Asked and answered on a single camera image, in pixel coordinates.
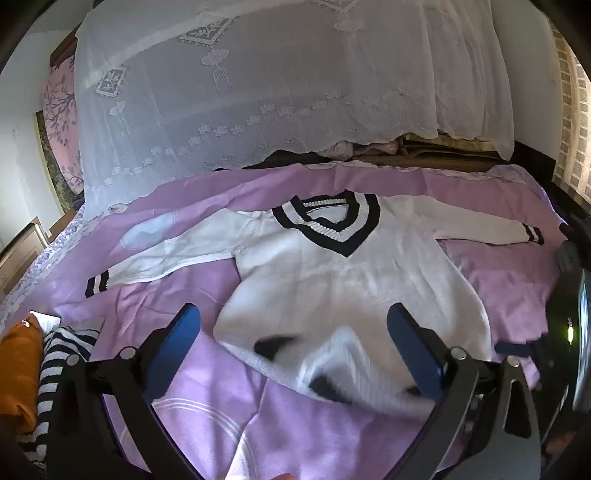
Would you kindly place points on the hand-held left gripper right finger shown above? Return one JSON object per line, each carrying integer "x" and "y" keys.
{"x": 415, "y": 355}

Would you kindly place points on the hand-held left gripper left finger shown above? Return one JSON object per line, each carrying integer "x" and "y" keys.
{"x": 178, "y": 350}

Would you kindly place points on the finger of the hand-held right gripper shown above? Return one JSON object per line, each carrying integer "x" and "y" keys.
{"x": 512, "y": 347}

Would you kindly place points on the white sweater with black stripes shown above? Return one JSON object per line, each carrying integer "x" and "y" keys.
{"x": 323, "y": 277}

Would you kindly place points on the purple bed sheet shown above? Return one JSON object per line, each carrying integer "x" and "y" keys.
{"x": 138, "y": 300}

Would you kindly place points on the black and white striped garment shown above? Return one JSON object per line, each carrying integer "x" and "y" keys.
{"x": 69, "y": 339}

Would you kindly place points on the white card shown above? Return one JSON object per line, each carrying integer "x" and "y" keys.
{"x": 48, "y": 321}

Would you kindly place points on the orange garment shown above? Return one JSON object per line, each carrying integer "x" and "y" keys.
{"x": 18, "y": 369}

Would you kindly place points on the beige checked curtain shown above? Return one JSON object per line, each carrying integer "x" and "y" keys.
{"x": 577, "y": 138}

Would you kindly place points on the wooden nightstand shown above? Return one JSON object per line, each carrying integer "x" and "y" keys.
{"x": 18, "y": 258}

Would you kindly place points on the folded brown blankets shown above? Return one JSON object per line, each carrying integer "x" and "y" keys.
{"x": 438, "y": 154}

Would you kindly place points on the pink folded cloth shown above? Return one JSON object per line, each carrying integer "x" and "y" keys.
{"x": 360, "y": 148}

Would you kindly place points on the white lace cover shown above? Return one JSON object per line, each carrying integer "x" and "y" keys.
{"x": 277, "y": 92}

